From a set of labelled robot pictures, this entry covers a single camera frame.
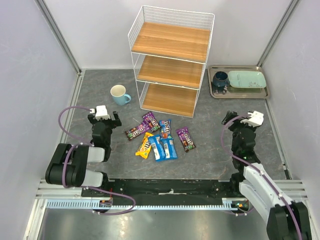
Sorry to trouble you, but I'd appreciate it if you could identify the dark blue candy bag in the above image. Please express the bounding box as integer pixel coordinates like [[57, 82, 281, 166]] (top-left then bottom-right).
[[159, 119, 172, 139]]

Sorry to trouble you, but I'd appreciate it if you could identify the light blue candy bag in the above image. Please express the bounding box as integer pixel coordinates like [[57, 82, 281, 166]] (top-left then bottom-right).
[[148, 134, 166, 162], [160, 138, 178, 160]]

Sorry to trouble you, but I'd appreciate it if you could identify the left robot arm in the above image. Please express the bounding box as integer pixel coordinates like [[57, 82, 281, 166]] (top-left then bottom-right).
[[45, 109, 122, 187]]

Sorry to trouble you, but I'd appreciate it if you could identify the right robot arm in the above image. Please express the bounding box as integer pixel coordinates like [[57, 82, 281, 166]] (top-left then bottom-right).
[[221, 111, 312, 240]]

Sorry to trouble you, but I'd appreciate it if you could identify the brown purple candy bag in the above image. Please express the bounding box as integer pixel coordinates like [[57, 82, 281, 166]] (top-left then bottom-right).
[[125, 120, 150, 141]]

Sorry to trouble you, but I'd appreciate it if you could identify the yellow candy bag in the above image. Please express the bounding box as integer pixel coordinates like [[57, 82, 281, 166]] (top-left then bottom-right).
[[135, 132, 154, 159]]

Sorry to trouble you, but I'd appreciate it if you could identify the light blue mug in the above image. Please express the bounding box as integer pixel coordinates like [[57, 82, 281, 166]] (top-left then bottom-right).
[[110, 84, 132, 106]]

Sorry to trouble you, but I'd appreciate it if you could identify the mint green divided plate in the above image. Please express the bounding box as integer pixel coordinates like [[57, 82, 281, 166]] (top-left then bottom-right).
[[227, 70, 267, 89]]

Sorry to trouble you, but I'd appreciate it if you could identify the dark blue cup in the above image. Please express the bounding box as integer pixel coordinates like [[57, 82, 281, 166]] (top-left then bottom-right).
[[212, 71, 230, 87]]

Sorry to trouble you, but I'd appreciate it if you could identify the metal serving tray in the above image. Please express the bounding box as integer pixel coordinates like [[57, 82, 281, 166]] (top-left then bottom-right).
[[207, 65, 269, 99]]

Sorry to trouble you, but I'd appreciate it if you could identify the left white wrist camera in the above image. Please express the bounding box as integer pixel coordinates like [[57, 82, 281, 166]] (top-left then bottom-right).
[[90, 105, 111, 121]]

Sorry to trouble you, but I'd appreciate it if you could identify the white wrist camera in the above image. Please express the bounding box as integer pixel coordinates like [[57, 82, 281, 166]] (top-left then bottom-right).
[[240, 111, 264, 128], [90, 105, 111, 121]]

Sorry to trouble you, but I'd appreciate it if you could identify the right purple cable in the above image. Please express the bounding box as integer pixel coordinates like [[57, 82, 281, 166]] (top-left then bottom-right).
[[220, 114, 304, 240]]

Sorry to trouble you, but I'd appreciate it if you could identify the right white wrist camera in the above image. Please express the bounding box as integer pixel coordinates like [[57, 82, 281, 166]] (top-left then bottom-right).
[[240, 111, 264, 128]]

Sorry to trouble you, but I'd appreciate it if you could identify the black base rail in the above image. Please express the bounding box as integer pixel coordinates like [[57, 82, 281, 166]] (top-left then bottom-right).
[[81, 177, 248, 206]]

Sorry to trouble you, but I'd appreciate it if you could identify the grey slotted cable duct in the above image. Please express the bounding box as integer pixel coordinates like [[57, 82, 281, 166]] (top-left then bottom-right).
[[46, 194, 247, 211]]

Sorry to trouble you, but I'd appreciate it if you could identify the white wire wooden shelf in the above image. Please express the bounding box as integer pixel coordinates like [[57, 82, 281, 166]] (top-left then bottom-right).
[[128, 5, 215, 118]]

